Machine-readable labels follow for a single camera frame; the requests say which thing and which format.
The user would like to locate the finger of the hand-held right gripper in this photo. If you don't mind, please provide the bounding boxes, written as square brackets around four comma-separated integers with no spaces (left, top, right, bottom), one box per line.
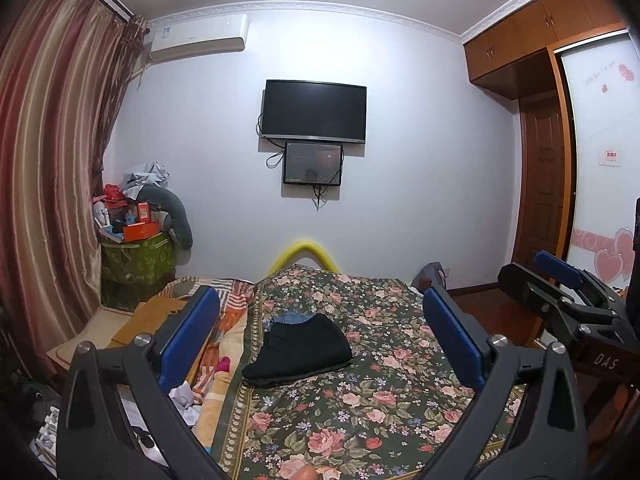
[533,250,628,311]
[497,262,621,348]

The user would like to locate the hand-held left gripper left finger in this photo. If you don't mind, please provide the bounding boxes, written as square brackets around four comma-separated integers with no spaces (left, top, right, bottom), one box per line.
[55,285,231,480]

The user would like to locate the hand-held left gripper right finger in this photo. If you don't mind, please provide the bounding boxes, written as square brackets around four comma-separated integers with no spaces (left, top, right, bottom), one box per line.
[421,285,588,480]

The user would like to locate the black pants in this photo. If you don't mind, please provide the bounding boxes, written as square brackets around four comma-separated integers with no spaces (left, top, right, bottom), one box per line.
[241,314,353,387]

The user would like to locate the orange patterned blanket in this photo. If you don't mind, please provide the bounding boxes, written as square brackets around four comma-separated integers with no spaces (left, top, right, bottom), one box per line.
[165,277,263,461]

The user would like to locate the brown cardboard sheet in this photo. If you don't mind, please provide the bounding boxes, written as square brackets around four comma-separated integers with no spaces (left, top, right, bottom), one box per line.
[110,295,201,351]

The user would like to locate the grey blue bag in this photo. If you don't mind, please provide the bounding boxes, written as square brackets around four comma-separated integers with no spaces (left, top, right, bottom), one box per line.
[412,261,451,293]

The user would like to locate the white cloth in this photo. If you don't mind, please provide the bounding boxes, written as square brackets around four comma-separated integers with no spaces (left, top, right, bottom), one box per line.
[169,380,202,413]

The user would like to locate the brown wooden door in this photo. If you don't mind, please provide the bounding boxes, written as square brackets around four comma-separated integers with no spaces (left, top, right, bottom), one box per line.
[515,92,573,291]

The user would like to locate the green storage box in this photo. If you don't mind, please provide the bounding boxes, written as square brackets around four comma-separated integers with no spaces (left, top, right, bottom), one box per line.
[100,232,178,308]

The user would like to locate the blue jeans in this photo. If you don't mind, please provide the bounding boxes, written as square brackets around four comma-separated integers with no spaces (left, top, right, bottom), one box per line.
[270,311,313,328]

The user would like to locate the floral bedspread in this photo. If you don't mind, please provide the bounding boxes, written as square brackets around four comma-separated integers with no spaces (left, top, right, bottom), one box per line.
[210,264,556,480]

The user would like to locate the white printed papers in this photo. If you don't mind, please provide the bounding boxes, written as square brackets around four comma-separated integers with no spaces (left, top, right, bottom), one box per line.
[117,385,171,466]

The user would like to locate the beige flat board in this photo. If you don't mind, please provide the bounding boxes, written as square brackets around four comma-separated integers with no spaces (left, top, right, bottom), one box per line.
[47,305,136,371]

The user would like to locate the orange box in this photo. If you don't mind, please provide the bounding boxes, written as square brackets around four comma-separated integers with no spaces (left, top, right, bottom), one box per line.
[122,222,163,242]

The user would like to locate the white heart-print wardrobe door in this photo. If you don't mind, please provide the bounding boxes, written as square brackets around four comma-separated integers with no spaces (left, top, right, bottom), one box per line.
[560,30,640,291]

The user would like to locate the grey pillow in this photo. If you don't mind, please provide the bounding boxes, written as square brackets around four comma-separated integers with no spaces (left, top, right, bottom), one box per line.
[137,187,195,251]

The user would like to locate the yellow foam bed guard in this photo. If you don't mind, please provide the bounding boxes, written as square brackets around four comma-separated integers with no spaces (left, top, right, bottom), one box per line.
[264,241,341,278]

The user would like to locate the red bag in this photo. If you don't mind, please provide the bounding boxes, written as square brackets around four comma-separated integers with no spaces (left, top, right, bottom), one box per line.
[102,184,131,208]

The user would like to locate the grey crumpled cloth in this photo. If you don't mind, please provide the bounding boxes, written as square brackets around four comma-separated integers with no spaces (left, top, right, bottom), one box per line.
[122,161,170,198]

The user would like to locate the striped red curtain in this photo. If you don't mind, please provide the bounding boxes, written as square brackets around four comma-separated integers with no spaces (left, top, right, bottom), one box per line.
[0,0,148,356]

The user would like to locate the wooden overhead cabinet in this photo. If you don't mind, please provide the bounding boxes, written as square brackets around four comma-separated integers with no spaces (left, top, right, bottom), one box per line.
[462,0,626,93]

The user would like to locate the white air conditioner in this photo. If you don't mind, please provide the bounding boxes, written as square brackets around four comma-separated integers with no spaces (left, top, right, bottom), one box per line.
[147,14,250,63]

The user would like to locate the small wall monitor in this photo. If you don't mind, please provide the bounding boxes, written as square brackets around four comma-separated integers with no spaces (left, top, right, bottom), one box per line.
[283,141,344,186]

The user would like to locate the black wall television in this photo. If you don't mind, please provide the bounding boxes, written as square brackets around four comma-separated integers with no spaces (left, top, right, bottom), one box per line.
[262,79,368,145]

